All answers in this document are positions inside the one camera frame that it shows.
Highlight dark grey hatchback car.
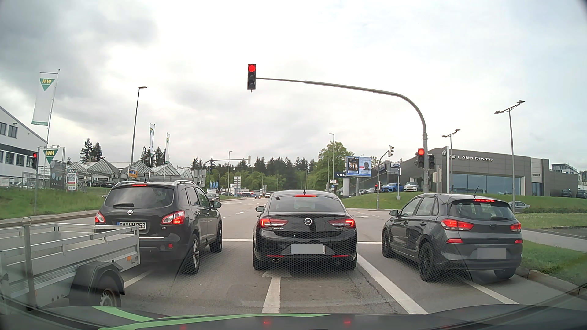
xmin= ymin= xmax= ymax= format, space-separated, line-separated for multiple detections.
xmin=382 ymin=193 xmax=524 ymax=282

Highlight road markings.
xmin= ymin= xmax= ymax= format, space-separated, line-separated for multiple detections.
xmin=123 ymin=202 xmax=521 ymax=315

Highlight grey car dealership building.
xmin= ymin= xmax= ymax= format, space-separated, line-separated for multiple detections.
xmin=356 ymin=147 xmax=579 ymax=197

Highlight tall street lamp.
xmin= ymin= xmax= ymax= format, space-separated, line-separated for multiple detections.
xmin=130 ymin=86 xmax=148 ymax=167

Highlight double-headed street lamp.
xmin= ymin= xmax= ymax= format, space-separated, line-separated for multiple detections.
xmin=441 ymin=128 xmax=461 ymax=194
xmin=494 ymin=100 xmax=526 ymax=213

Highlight black suv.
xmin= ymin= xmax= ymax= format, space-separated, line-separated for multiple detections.
xmin=94 ymin=180 xmax=223 ymax=276

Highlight black saloon car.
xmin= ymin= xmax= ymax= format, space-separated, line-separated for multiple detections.
xmin=252 ymin=190 xmax=358 ymax=271

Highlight grey metal trailer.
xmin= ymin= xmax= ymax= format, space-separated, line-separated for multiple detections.
xmin=0 ymin=218 xmax=141 ymax=311

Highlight green leafy tree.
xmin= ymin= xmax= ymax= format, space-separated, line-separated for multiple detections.
xmin=308 ymin=141 xmax=354 ymax=190

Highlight white flag with green triangle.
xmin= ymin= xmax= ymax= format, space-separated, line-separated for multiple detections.
xmin=31 ymin=70 xmax=61 ymax=147

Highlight wood of trees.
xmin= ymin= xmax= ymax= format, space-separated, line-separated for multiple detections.
xmin=190 ymin=156 xmax=331 ymax=192

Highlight car's own bonnet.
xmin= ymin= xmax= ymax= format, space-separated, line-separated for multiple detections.
xmin=0 ymin=300 xmax=587 ymax=330

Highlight traffic light on post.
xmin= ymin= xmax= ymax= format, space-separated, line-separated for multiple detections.
xmin=30 ymin=148 xmax=42 ymax=216
xmin=375 ymin=145 xmax=395 ymax=211

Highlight grass bank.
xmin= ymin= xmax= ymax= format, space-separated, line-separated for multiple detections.
xmin=0 ymin=186 xmax=111 ymax=220
xmin=341 ymin=191 xmax=587 ymax=230

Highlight billboard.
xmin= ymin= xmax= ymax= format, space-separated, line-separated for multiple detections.
xmin=345 ymin=156 xmax=372 ymax=197

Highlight sign with green triangle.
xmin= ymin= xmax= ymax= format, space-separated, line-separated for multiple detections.
xmin=37 ymin=146 xmax=66 ymax=189

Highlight low buildings with pitched roofs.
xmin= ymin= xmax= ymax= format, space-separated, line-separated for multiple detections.
xmin=66 ymin=159 xmax=195 ymax=187

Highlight grass verge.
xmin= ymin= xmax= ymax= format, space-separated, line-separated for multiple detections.
xmin=520 ymin=240 xmax=587 ymax=287

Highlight grey asphalt road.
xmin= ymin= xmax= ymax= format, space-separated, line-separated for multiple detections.
xmin=40 ymin=197 xmax=587 ymax=317

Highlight white building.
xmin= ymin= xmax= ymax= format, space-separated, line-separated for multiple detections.
xmin=0 ymin=105 xmax=48 ymax=188

